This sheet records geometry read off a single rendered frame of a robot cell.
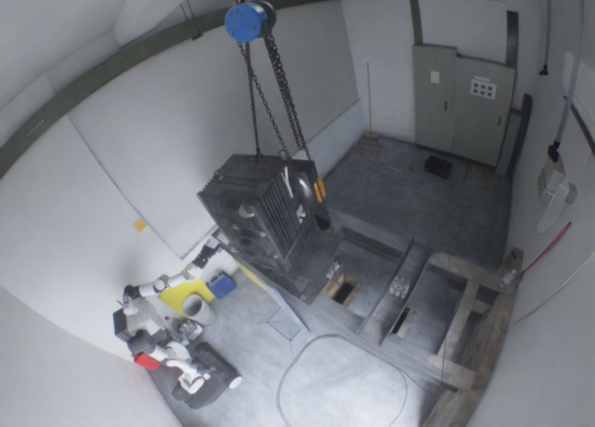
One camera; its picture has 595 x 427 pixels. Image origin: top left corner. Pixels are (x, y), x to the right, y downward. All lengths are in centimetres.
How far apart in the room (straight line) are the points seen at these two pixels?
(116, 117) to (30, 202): 97
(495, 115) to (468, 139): 60
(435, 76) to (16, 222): 469
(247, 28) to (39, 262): 224
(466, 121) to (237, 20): 337
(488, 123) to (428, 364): 307
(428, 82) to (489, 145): 126
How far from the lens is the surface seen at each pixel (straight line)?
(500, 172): 417
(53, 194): 217
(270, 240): 147
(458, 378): 185
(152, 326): 171
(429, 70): 365
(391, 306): 185
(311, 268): 177
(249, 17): 90
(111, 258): 241
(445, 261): 209
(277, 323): 265
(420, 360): 179
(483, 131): 385
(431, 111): 386
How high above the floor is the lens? 240
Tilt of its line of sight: 43 degrees down
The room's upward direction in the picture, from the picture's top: 20 degrees counter-clockwise
